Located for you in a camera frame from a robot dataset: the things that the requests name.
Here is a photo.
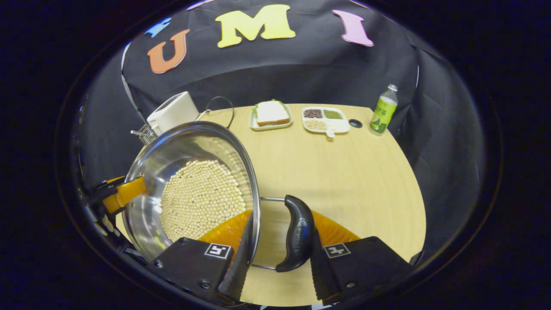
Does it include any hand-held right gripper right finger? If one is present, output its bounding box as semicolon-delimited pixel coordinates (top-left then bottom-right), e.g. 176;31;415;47
309;210;414;304

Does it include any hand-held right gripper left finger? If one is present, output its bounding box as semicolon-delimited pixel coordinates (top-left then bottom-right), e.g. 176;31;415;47
149;210;255;307

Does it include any stainless steel pot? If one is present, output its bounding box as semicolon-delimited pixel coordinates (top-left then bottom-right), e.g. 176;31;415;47
122;121;316;273

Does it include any pile of yellow beans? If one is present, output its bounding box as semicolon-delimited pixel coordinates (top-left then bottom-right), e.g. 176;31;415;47
159;159;248;242

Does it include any white toaster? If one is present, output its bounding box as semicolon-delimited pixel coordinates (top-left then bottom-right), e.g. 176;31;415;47
146;91;201;136

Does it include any small pale green plate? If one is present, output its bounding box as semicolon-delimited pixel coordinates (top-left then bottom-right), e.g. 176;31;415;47
250;103;294;131

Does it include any white divided grain tray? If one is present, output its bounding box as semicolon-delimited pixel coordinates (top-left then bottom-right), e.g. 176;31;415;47
301;106;351;138

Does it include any white bread sandwich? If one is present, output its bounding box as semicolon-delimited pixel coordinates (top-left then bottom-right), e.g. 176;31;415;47
255;100;290;126

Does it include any green drink bottle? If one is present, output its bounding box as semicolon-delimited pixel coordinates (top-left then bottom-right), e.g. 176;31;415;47
369;84;399;136

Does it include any black power cable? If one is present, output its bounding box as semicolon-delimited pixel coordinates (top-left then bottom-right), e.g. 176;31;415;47
196;96;235;130

